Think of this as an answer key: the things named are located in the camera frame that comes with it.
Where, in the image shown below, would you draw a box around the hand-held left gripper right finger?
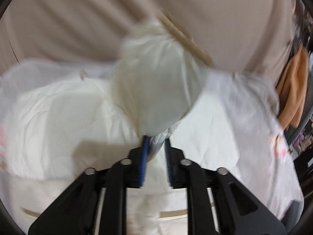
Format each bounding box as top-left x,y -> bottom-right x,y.
164,138 -> 286,235

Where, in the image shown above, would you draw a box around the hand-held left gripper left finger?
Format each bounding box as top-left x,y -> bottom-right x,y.
28,135 -> 150,235

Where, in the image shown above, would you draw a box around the orange hanging garment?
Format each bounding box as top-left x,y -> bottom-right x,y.
276,45 -> 310,130

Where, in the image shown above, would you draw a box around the beige upholstered headboard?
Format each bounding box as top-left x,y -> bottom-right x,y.
0,0 -> 297,96

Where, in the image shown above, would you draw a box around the white quilted pillow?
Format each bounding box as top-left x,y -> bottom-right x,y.
5,17 -> 239,235

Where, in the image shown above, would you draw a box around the floral printed blanket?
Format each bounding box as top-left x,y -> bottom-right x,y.
0,59 -> 305,227

